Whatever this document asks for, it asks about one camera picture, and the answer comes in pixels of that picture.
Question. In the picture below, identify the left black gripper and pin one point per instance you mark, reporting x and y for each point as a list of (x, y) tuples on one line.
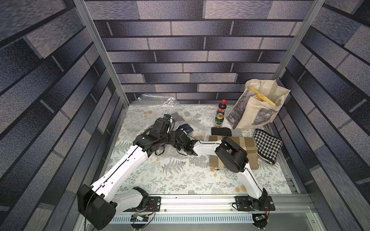
[(159, 127)]

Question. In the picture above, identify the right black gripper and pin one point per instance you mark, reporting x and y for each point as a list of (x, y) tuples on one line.
[(181, 138)]

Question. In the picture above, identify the grey navy striped scarf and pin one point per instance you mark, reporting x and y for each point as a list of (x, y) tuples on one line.
[(180, 124)]

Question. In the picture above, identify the grey black striped scarf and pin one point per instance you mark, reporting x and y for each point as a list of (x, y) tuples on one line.
[(226, 132)]

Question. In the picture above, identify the clear plastic vacuum bag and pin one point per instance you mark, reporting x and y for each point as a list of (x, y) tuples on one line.
[(150, 99)]

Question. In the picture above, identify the brown plaid scarf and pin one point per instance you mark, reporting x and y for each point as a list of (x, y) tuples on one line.
[(248, 144)]

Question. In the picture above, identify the black white houndstooth scarf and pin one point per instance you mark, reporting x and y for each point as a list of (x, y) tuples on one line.
[(268, 146)]

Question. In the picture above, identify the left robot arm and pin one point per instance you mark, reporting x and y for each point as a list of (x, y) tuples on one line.
[(100, 202)]

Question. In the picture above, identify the beige canvas tote bag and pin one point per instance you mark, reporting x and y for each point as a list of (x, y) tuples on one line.
[(249, 113)]

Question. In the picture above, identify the green drink can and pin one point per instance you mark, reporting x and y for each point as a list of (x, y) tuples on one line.
[(219, 120)]

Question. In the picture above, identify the dark soy sauce bottle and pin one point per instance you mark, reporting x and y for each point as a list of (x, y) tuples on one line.
[(222, 107)]

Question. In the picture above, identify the left circuit board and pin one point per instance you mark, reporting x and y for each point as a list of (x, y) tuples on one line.
[(139, 218)]

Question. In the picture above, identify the circuit board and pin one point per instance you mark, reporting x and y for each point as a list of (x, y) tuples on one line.
[(260, 221), (139, 218)]

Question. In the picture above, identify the yellow object in tote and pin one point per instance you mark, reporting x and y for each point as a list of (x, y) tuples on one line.
[(261, 97)]

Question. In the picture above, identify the right circuit board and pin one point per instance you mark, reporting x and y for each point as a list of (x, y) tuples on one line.
[(260, 221)]

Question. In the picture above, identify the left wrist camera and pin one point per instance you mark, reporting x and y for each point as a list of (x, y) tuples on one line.
[(167, 116)]

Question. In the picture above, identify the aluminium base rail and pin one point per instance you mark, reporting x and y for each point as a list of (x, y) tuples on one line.
[(293, 212)]

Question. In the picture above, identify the aluminium frame post left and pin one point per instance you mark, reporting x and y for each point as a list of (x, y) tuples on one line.
[(91, 28)]

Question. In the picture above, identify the aluminium frame post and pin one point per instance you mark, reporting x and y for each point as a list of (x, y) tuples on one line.
[(306, 24), (91, 28)]

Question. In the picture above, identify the aluminium frame post right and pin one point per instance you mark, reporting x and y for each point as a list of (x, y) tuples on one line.
[(306, 24)]

